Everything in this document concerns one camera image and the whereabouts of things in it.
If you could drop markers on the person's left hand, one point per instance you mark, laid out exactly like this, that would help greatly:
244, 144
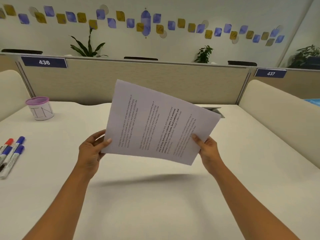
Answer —
87, 154

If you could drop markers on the blue cap whiteboard marker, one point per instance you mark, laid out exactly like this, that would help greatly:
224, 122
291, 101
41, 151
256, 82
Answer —
20, 140
7, 151
15, 157

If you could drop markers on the blue desk number sign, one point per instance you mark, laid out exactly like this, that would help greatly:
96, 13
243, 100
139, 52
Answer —
44, 62
270, 73

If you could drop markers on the light blue flat item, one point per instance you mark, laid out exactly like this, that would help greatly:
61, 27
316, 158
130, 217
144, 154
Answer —
313, 101

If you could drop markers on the purple mesh pen cup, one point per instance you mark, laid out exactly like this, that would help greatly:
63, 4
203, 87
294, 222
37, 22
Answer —
41, 109

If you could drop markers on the person's right thumb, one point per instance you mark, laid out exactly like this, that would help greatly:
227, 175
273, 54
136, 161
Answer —
196, 140

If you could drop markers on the wide beige partition panel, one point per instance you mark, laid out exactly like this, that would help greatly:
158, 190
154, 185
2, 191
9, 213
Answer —
100, 82

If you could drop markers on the large bushy potted plant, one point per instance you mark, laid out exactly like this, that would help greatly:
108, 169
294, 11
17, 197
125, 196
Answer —
300, 57

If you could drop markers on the cream desk side divider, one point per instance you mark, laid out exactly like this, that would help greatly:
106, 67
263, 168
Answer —
280, 117
11, 92

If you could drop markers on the person's left forearm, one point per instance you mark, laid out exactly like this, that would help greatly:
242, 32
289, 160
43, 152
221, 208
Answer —
62, 207

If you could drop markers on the red cap whiteboard marker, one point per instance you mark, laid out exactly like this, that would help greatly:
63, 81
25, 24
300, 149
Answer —
7, 142

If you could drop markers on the tall long-leaf potted plant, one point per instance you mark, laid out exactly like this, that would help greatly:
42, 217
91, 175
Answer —
87, 48

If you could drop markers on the person's left thumb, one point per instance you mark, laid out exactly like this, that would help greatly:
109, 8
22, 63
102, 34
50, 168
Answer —
105, 143

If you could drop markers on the narrow beige partition panel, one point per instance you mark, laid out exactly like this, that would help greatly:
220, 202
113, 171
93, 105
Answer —
300, 82

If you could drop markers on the blue and gold wall tiles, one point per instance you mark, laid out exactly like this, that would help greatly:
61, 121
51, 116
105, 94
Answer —
145, 22

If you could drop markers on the small bushy potted plant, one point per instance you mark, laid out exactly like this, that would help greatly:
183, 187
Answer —
204, 54

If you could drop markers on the white printed paper sheet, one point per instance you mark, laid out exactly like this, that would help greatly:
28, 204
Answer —
155, 119

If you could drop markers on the person's right hand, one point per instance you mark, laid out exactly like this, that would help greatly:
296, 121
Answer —
211, 154

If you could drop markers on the person's right forearm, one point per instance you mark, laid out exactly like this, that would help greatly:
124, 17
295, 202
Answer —
250, 204

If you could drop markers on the black office chair back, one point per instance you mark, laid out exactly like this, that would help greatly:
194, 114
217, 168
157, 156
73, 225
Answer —
242, 63
141, 58
21, 51

